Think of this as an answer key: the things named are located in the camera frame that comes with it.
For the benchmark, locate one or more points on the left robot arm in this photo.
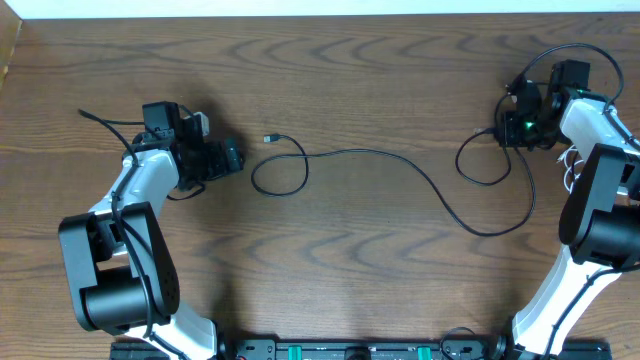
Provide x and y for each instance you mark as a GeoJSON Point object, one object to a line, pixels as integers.
{"type": "Point", "coordinates": [121, 277]}

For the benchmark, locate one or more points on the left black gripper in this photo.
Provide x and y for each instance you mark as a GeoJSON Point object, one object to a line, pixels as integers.
{"type": "Point", "coordinates": [220, 164]}

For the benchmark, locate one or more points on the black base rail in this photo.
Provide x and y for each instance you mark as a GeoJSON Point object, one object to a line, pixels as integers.
{"type": "Point", "coordinates": [452, 348]}

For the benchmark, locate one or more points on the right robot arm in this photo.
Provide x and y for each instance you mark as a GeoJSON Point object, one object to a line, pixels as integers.
{"type": "Point", "coordinates": [599, 224]}

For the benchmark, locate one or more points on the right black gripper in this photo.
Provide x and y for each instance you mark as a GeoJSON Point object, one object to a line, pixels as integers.
{"type": "Point", "coordinates": [508, 132]}

